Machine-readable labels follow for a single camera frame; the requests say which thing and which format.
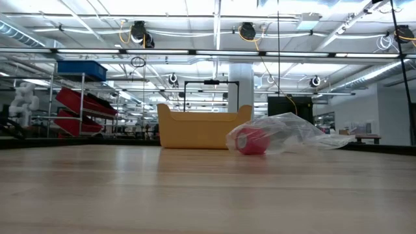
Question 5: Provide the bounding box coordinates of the yellow hanging cable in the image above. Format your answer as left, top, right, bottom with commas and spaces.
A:
237, 27, 300, 116

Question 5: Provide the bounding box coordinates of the clear plastic bag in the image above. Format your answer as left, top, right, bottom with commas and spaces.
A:
225, 112, 357, 156

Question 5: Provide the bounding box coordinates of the white robot figure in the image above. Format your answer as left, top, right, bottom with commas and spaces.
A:
8, 83, 40, 127

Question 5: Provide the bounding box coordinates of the metal shelf rack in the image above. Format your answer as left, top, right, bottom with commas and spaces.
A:
32, 61, 118, 139

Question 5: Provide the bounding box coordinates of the suspended light rail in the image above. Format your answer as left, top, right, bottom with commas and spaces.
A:
0, 47, 416, 59

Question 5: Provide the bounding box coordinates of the silver air duct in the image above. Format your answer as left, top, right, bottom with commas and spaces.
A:
0, 21, 46, 48
331, 60, 416, 95

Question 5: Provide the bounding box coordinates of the wooden background table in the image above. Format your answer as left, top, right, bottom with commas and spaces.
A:
337, 133, 382, 144

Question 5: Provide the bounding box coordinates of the black camera gantry frame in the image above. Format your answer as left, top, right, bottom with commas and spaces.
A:
183, 79, 241, 113

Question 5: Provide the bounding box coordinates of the thin black vertical pole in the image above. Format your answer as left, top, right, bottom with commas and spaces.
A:
277, 0, 281, 95

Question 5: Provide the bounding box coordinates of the red storage bin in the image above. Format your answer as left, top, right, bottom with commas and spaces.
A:
55, 86, 118, 116
53, 109, 103, 137

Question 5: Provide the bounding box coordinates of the yellow plastic bin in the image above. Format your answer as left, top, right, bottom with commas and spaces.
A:
157, 103, 253, 150

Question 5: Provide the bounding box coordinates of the black monitor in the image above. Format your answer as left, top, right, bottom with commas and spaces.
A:
267, 96, 315, 126

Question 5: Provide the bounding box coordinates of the blue storage bin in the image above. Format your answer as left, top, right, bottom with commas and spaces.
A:
57, 60, 108, 82

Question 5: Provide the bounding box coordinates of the white ceiling box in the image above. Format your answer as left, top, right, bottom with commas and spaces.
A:
296, 12, 321, 31

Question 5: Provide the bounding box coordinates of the red elastic bandage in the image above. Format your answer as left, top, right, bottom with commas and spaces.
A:
234, 127, 271, 156

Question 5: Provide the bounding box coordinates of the thin black slanted pole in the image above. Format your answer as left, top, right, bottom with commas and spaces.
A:
389, 0, 416, 146

